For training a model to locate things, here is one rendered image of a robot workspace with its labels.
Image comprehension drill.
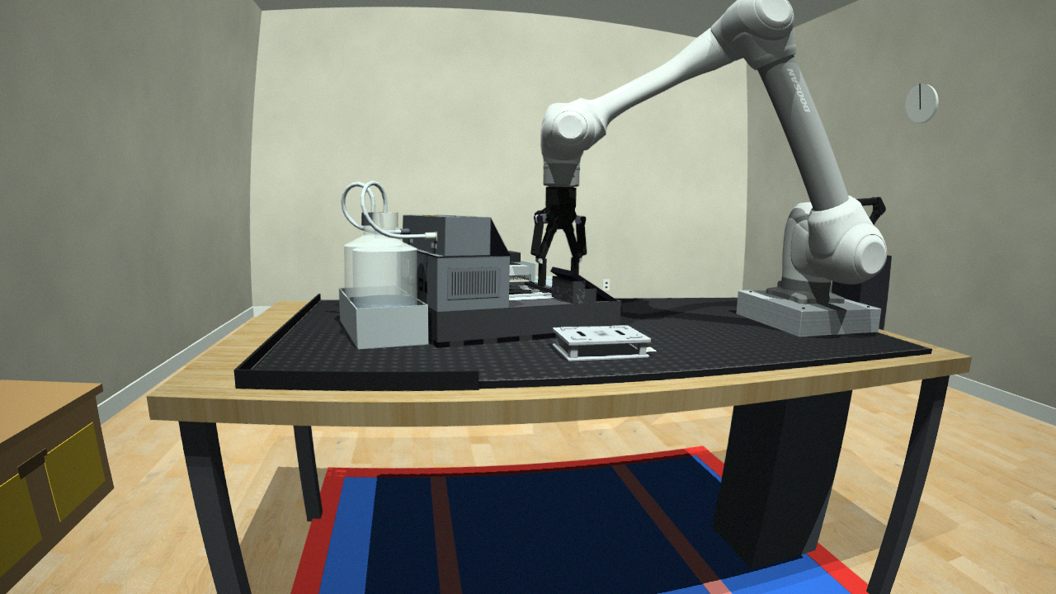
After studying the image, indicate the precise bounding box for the white plastic bottle with black cap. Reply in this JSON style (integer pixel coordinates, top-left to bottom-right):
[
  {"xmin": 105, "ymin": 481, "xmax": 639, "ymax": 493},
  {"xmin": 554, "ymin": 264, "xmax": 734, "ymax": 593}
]
[{"xmin": 344, "ymin": 214, "xmax": 375, "ymax": 297}]

